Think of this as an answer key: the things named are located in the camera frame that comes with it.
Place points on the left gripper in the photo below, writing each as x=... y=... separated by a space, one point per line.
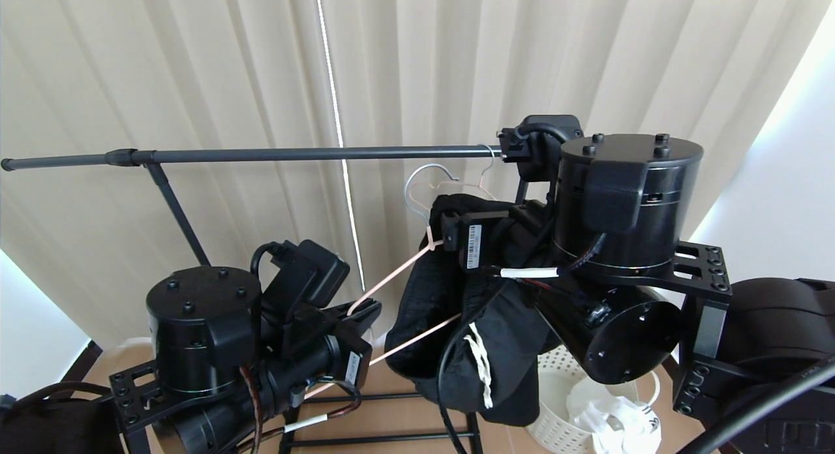
x=326 y=369

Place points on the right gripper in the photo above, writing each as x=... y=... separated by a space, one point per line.
x=496 y=239

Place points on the pink clothes hanger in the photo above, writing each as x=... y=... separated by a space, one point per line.
x=488 y=185
x=391 y=278

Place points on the black shorts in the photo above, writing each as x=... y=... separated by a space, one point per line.
x=430 y=310

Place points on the white printed T-shirt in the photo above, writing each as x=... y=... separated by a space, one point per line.
x=607 y=415

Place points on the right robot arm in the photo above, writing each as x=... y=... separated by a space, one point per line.
x=620 y=206

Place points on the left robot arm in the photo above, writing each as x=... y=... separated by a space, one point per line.
x=196 y=323

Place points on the white laundry basket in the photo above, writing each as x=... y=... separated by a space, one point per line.
x=554 y=415

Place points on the black clothes rack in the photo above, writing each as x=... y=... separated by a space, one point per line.
x=293 y=154

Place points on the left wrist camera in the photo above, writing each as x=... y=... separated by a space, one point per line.
x=313 y=271

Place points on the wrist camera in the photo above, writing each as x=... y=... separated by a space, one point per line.
x=313 y=271
x=548 y=147

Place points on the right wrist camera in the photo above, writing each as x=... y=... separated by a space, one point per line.
x=548 y=147

